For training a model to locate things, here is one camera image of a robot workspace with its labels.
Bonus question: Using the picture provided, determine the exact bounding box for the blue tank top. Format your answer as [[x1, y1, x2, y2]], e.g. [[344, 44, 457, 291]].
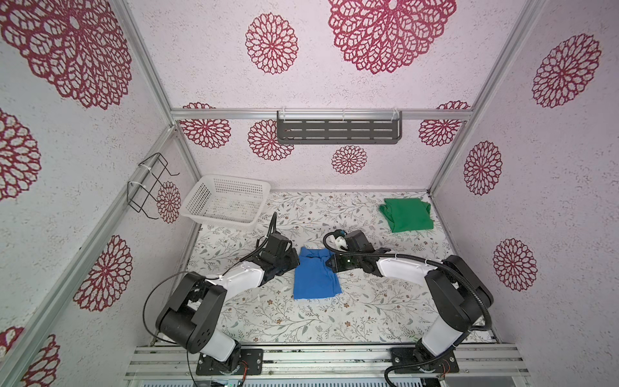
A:
[[293, 247, 342, 300]]

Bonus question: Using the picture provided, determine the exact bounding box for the green tank top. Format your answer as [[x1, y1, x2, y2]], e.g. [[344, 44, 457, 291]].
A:
[[379, 198, 434, 233]]

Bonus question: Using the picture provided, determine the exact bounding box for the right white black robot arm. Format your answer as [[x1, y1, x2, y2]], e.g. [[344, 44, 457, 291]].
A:
[[322, 230, 494, 361]]

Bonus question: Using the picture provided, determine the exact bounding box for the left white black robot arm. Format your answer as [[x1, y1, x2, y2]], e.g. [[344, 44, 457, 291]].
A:
[[156, 232, 300, 368]]

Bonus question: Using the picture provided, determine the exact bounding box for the white plastic basket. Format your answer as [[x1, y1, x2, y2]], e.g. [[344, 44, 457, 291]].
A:
[[180, 174, 271, 232]]

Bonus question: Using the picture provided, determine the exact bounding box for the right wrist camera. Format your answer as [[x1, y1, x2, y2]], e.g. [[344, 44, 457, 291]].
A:
[[334, 230, 348, 251]]

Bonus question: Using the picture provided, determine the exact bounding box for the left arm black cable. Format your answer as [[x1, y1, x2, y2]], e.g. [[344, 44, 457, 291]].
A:
[[141, 211, 279, 387]]

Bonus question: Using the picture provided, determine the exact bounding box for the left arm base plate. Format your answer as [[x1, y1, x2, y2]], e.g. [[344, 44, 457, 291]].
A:
[[196, 347, 264, 377]]

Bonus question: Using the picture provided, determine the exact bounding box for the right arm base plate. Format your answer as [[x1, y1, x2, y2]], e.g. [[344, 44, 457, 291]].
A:
[[389, 347, 459, 374]]

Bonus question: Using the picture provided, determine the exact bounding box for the grey metal wall shelf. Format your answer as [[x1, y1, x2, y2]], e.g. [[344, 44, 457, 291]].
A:
[[276, 111, 402, 145]]

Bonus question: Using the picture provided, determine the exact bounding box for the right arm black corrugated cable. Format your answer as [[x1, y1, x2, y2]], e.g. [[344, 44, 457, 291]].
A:
[[322, 231, 493, 387]]

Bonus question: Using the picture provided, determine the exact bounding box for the black wire wall rack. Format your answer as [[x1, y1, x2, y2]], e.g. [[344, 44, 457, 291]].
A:
[[126, 153, 182, 223]]

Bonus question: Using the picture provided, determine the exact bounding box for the aluminium front rail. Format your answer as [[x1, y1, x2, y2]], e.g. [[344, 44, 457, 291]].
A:
[[122, 343, 530, 386]]

